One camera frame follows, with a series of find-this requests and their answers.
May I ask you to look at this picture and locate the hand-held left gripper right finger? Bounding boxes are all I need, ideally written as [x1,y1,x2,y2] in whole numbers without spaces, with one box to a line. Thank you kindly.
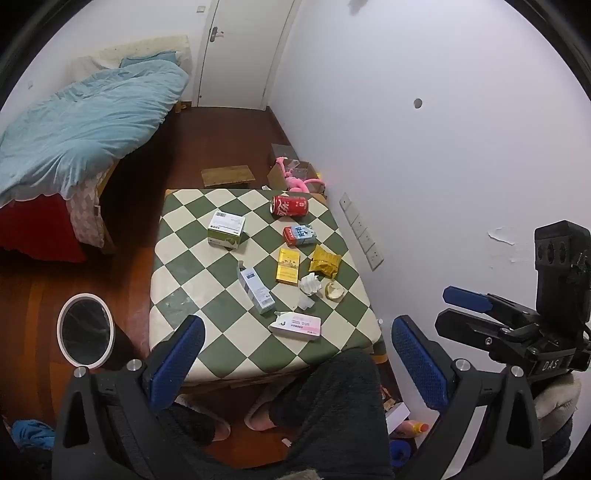
[392,315,546,480]

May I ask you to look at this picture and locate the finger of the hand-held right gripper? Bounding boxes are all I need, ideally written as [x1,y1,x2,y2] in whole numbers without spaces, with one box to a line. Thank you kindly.
[435,309,515,357]
[442,285,540,328]

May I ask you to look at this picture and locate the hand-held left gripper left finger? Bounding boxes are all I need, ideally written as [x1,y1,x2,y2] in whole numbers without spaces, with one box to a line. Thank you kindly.
[52,315,206,480]

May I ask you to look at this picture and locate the white rimmed black trash bin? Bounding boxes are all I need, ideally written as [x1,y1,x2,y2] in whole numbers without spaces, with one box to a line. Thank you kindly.
[57,292,136,370]

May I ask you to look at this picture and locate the green and white box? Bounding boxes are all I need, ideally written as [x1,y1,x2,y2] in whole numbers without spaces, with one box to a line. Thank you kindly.
[207,210,246,251]

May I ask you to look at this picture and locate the blue and red milk carton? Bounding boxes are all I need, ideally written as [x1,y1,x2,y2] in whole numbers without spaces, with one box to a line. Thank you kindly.
[283,224,319,247]

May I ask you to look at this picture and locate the person's right forearm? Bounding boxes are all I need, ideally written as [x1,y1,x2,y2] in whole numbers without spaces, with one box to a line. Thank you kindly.
[533,373,583,441]

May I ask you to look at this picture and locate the small white box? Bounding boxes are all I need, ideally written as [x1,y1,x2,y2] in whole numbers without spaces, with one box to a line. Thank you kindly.
[383,401,411,435]

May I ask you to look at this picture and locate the orange bottle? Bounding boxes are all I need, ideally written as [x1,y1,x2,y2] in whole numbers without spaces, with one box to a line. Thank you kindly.
[394,421,430,437]

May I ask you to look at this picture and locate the person's left leg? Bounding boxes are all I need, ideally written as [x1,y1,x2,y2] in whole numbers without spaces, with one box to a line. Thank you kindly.
[154,404,218,462]

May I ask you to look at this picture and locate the person's leg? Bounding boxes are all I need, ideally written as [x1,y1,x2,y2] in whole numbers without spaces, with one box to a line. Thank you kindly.
[154,404,218,462]
[270,348,395,480]

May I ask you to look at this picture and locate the pink slipper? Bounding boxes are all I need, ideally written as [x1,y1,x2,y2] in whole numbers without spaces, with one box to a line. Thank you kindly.
[175,392,232,445]
[244,385,288,432]

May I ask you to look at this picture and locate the green checkered table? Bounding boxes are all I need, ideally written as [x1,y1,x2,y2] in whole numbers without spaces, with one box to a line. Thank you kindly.
[148,187,382,384]

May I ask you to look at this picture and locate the blue round object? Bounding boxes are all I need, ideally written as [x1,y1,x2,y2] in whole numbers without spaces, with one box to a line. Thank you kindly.
[389,438,411,467]

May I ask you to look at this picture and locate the person's right leg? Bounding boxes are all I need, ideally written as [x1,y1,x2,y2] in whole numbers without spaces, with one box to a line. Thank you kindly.
[270,348,395,480]

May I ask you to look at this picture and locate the tall white and blue box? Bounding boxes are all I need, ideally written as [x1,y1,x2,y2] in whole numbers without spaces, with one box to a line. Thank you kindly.
[237,261,276,315]

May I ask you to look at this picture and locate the pink and white box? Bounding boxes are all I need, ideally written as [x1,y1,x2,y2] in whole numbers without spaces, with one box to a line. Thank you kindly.
[268,311,322,341]

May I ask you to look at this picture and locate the crumpled white tissue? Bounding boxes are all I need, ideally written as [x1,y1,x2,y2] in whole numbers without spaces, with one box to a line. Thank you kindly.
[298,272,322,296]

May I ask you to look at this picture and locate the yellow snack packet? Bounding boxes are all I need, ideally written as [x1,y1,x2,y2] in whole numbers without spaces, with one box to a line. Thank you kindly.
[308,244,342,280]

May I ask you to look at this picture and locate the yellow flat box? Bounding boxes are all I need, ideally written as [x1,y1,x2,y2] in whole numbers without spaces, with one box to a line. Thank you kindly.
[276,248,302,285]

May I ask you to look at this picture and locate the blue cloth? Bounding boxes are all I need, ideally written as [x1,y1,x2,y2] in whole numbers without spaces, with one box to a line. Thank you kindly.
[11,419,56,450]

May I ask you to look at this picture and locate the patterned grey cloth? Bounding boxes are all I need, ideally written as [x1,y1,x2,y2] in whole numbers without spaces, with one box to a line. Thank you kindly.
[66,178,106,250]

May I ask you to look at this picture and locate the red soda can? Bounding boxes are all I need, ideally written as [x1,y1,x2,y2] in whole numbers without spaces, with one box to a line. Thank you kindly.
[270,195,309,219]

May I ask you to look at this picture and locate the flat cardboard piece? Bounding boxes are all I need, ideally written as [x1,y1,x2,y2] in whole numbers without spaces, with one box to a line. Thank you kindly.
[201,164,256,188]

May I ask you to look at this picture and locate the red bed sheet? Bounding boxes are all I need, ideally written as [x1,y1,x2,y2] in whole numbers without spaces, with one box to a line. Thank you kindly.
[0,194,86,264]

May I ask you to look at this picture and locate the pink plush toy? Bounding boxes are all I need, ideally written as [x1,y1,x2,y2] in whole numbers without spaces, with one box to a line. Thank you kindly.
[276,157,326,195]

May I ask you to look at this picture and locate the brown cardboard box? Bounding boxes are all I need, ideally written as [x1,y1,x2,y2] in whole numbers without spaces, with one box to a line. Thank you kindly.
[267,159,326,195]

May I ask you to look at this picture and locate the clear plastic box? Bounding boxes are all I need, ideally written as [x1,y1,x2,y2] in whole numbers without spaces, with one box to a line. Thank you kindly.
[270,144,298,167]

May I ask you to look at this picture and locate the light blue blanket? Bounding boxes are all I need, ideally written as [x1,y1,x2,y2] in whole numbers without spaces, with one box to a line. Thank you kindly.
[0,59,190,208]

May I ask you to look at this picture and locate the white door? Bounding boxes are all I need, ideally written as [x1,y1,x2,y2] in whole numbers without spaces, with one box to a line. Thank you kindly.
[198,0,296,110]

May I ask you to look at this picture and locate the cream pillow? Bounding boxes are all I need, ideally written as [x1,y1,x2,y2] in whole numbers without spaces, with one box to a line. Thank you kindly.
[71,36,192,70]

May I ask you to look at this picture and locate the wooden bed frame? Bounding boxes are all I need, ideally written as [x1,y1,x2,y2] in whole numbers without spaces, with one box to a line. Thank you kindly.
[95,161,118,254]

